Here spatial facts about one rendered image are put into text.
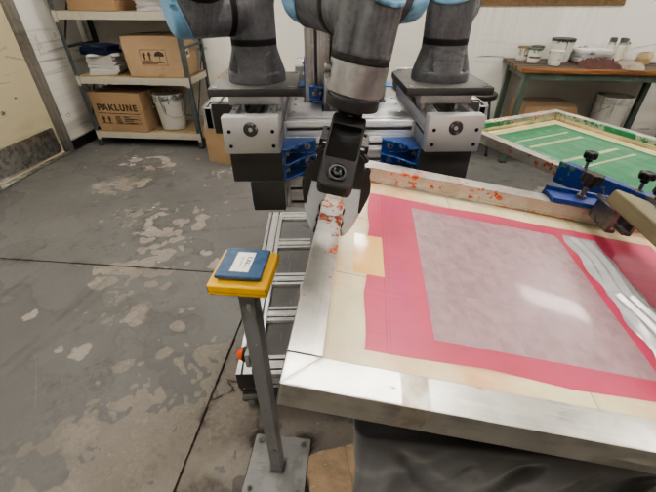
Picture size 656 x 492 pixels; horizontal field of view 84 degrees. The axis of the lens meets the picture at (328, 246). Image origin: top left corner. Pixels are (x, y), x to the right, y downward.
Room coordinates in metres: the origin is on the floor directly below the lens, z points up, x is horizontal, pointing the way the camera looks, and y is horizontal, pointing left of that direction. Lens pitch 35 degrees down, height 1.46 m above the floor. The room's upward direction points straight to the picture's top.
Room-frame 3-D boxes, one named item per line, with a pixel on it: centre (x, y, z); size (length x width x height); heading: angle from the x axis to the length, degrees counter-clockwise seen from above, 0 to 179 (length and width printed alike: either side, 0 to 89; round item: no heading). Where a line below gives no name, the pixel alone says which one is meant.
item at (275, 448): (0.63, 0.19, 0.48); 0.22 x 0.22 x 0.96; 84
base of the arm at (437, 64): (1.08, -0.30, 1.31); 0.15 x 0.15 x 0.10
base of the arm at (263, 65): (1.07, 0.19, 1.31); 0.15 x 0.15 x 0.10
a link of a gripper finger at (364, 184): (0.49, -0.04, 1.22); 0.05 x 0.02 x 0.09; 84
